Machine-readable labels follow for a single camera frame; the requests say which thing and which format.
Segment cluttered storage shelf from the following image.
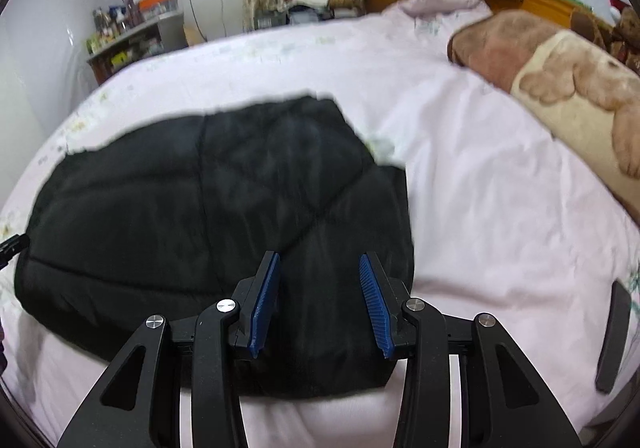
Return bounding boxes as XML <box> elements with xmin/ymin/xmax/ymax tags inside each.
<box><xmin>85</xmin><ymin>6</ymin><xmax>186</xmax><ymax>84</ymax></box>

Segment flat black device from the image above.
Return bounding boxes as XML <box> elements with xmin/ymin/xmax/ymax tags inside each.
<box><xmin>595</xmin><ymin>281</ymin><xmax>632</xmax><ymax>395</ymax></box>

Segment brown plush blanket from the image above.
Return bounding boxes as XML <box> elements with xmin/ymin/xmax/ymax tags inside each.
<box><xmin>446</xmin><ymin>9</ymin><xmax>640</xmax><ymax>209</ymax></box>

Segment black padded jacket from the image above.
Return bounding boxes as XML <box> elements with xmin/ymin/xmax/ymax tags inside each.
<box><xmin>14</xmin><ymin>96</ymin><xmax>416</xmax><ymax>399</ymax></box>

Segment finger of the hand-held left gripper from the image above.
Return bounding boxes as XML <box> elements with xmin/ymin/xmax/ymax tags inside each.
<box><xmin>0</xmin><ymin>234</ymin><xmax>30</xmax><ymax>270</ymax></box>

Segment pink floral bed sheet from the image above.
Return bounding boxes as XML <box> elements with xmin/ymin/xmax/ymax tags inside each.
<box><xmin>0</xmin><ymin>18</ymin><xmax>640</xmax><ymax>448</ymax></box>

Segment pile of clothes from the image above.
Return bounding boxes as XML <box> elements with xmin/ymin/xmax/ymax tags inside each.
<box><xmin>255</xmin><ymin>0</ymin><xmax>363</xmax><ymax>29</ymax></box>

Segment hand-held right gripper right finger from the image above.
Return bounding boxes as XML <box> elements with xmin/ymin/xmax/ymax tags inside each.
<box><xmin>359</xmin><ymin>252</ymin><xmax>583</xmax><ymax>448</ymax></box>

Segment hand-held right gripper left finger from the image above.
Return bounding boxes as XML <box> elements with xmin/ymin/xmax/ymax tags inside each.
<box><xmin>57</xmin><ymin>251</ymin><xmax>282</xmax><ymax>448</ymax></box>

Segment orange plastic box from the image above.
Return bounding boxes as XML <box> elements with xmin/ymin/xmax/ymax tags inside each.
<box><xmin>137</xmin><ymin>0</ymin><xmax>181</xmax><ymax>14</ymax></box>

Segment wooden headboard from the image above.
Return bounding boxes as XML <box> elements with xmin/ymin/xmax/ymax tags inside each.
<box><xmin>465</xmin><ymin>0</ymin><xmax>616</xmax><ymax>36</ymax></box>

